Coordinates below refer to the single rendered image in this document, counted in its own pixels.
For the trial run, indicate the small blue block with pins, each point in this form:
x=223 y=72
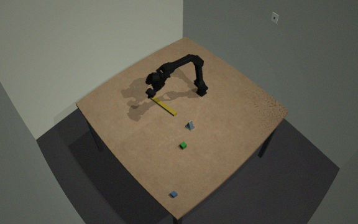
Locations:
x=173 y=194

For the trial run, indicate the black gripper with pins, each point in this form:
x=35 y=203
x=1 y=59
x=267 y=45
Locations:
x=156 y=87

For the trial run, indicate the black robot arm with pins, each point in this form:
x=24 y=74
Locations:
x=170 y=67

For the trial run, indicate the small green block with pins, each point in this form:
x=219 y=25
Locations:
x=183 y=145

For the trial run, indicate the yellow bar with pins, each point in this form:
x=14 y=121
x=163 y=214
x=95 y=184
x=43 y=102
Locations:
x=164 y=106

